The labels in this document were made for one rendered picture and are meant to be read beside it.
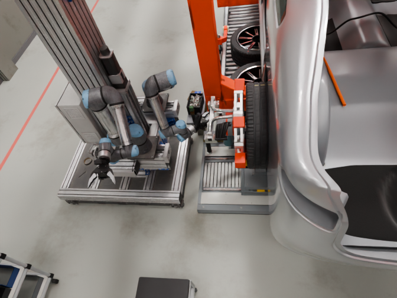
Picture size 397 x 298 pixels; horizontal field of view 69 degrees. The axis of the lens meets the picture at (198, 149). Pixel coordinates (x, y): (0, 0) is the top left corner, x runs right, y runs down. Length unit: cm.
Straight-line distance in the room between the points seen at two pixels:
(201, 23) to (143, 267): 208
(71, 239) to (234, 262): 160
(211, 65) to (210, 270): 173
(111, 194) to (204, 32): 171
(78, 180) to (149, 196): 83
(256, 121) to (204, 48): 76
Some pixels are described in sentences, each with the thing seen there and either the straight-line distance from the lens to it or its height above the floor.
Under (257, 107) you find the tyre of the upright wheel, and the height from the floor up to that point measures 116.
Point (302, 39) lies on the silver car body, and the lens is 145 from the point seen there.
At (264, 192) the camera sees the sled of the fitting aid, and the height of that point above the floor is 16.
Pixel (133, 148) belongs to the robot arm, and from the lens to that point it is 191.
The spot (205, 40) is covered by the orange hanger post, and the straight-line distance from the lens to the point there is 231.
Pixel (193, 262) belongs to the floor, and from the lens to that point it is 270.
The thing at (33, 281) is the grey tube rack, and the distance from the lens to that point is 303.
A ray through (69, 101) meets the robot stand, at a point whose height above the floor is 123.
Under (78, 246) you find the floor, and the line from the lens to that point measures 314.
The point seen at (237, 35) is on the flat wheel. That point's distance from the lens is 381.
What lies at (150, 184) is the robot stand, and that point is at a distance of 284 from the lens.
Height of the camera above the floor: 258
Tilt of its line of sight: 53 degrees down
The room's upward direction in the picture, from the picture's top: 15 degrees counter-clockwise
